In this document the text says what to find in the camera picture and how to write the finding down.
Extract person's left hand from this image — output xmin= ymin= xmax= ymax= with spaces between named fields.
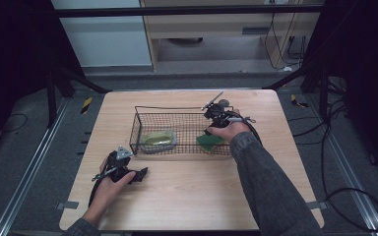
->
xmin=82 ymin=158 xmax=137 ymax=227

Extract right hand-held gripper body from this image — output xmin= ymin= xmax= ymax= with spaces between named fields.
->
xmin=201 ymin=91 xmax=257 ymax=130

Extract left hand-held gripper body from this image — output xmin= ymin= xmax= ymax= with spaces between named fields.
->
xmin=92 ymin=146 xmax=138 ymax=184

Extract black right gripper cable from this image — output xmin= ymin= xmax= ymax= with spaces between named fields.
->
xmin=234 ymin=110 xmax=264 ymax=146

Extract light wooden desk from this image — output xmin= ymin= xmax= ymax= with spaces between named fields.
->
xmin=140 ymin=0 xmax=325 ymax=72

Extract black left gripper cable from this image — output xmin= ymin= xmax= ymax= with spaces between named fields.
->
xmin=88 ymin=178 xmax=103 ymax=208

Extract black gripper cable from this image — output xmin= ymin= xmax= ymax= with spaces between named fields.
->
xmin=234 ymin=110 xmax=264 ymax=146
xmin=88 ymin=178 xmax=103 ymax=208

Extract black horizontal frame bar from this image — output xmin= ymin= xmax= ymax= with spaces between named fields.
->
xmin=53 ymin=4 xmax=325 ymax=19

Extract yellow black tape strip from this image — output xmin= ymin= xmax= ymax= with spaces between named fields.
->
xmin=289 ymin=93 xmax=310 ymax=109
xmin=80 ymin=96 xmax=94 ymax=115

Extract black metal stand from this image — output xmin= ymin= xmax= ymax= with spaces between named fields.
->
xmin=45 ymin=63 xmax=112 ymax=129
xmin=262 ymin=57 xmax=331 ymax=121

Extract white cabinet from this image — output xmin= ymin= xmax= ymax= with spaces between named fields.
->
xmin=50 ymin=0 xmax=154 ymax=69

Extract clear packet with yellow-green content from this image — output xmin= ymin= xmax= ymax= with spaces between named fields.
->
xmin=139 ymin=130 xmax=178 ymax=154

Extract black wire basket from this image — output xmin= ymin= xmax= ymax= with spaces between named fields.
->
xmin=129 ymin=105 xmax=240 ymax=156

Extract black curtain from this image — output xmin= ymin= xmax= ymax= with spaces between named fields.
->
xmin=303 ymin=0 xmax=378 ymax=183
xmin=0 ymin=0 xmax=87 ymax=161

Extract black hanging desk cables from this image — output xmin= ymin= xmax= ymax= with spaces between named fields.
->
xmin=263 ymin=0 xmax=307 ymax=72

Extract green sponge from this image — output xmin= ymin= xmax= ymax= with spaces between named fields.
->
xmin=196 ymin=133 xmax=226 ymax=154

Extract person's right hand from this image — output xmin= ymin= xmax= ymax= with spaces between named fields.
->
xmin=207 ymin=121 xmax=252 ymax=144

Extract black floor cable loop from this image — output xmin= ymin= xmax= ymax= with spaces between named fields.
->
xmin=287 ymin=75 xmax=378 ymax=233

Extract grey table bracket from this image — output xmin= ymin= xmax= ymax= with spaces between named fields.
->
xmin=55 ymin=201 xmax=80 ymax=210
xmin=306 ymin=201 xmax=330 ymax=211

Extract thin black floor cable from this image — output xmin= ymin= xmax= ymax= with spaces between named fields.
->
xmin=0 ymin=112 xmax=30 ymax=135

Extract aluminium floor rail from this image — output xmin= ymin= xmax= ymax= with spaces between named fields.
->
xmin=308 ymin=94 xmax=378 ymax=236
xmin=0 ymin=97 xmax=71 ymax=236

